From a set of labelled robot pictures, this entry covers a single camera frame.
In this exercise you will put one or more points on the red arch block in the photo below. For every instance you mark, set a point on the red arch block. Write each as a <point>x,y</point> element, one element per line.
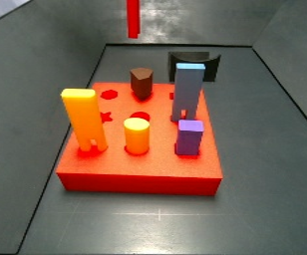
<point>134,18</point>

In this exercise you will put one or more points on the blue arch block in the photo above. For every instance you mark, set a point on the blue arch block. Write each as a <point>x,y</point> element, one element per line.
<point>187,83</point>

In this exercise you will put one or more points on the yellow arch block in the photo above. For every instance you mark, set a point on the yellow arch block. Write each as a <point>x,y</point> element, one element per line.
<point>82,108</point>

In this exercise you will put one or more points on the yellow cylinder block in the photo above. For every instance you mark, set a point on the yellow cylinder block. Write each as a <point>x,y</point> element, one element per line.
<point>137,132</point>

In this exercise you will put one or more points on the purple rectangular block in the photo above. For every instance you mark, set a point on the purple rectangular block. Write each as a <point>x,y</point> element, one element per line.
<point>189,135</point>

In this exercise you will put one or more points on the brown pentagon block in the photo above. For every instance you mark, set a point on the brown pentagon block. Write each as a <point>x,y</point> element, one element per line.
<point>142,82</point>

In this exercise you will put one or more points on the black curved bracket stand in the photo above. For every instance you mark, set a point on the black curved bracket stand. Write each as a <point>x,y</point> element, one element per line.
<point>193,58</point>

